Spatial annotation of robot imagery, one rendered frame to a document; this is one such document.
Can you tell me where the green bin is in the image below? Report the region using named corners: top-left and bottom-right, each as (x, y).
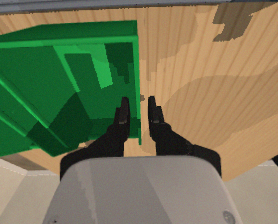
top-left (0, 83), bottom-right (79, 157)
top-left (0, 20), bottom-right (142, 147)

